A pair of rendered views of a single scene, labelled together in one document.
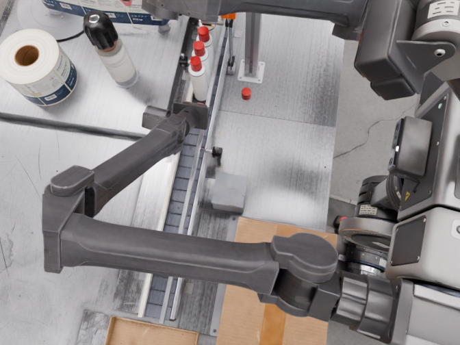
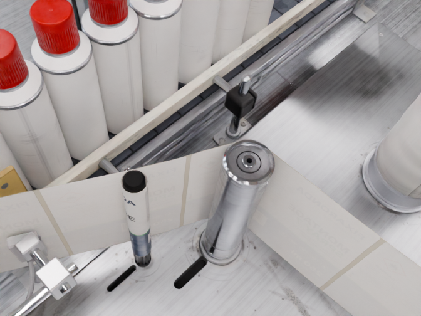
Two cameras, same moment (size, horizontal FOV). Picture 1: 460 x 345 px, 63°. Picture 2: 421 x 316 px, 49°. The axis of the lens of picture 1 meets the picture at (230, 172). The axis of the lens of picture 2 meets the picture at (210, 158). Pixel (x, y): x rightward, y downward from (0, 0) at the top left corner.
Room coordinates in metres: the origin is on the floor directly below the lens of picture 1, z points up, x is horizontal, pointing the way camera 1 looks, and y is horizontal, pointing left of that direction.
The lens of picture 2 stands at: (1.09, 0.22, 1.36)
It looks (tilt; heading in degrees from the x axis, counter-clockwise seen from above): 61 degrees down; 201
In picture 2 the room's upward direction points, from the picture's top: 11 degrees clockwise
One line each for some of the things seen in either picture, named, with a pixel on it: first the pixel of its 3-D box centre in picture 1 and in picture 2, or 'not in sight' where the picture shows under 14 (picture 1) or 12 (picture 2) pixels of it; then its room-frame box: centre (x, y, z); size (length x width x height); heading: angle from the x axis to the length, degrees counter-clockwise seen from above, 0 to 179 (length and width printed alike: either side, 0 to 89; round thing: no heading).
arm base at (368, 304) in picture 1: (363, 302); not in sight; (-0.04, -0.17, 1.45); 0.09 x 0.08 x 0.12; 158
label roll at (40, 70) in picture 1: (38, 68); not in sight; (0.75, 0.60, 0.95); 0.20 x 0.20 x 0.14
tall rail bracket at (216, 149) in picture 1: (211, 156); not in sight; (0.40, 0.05, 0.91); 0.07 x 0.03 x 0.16; 75
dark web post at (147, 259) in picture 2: not in sight; (139, 227); (0.98, 0.13, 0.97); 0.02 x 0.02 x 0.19
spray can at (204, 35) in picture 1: (206, 50); (195, 12); (0.74, 0.04, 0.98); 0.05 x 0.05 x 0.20
